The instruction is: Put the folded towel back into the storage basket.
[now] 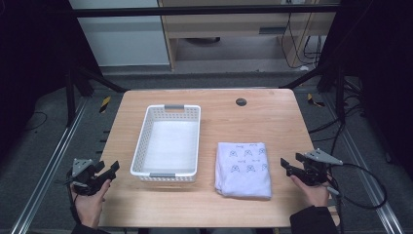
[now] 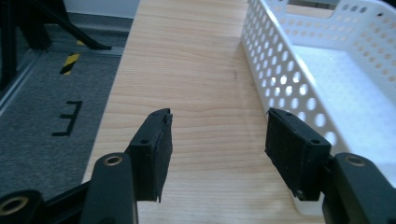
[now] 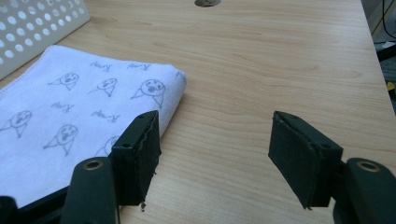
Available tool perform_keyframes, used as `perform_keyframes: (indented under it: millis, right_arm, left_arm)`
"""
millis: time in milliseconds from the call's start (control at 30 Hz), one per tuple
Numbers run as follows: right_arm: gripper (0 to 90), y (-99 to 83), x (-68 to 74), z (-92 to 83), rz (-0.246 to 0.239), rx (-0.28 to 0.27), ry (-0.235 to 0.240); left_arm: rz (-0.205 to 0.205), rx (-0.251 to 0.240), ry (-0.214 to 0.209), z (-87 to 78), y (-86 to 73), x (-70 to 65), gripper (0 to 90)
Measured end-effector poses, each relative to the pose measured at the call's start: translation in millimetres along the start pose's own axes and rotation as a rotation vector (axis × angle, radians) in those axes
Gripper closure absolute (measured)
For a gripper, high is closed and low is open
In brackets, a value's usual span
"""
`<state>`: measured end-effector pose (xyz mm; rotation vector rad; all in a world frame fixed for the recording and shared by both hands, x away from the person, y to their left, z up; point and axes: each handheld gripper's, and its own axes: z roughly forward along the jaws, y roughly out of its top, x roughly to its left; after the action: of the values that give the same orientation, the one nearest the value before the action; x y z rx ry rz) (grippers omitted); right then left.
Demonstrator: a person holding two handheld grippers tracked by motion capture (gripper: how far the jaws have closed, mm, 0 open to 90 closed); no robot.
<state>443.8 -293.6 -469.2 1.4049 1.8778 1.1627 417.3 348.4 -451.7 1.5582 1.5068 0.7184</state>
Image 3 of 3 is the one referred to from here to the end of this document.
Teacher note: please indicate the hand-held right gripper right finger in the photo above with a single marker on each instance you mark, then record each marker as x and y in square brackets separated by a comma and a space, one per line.
[300, 161]

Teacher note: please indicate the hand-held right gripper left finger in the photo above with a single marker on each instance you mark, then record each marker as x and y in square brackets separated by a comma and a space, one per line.
[137, 165]

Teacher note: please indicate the white printed towel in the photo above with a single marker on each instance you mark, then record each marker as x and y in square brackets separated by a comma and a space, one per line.
[62, 118]

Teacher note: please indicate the white perforated basket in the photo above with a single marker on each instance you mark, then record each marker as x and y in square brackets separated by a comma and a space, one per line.
[29, 29]

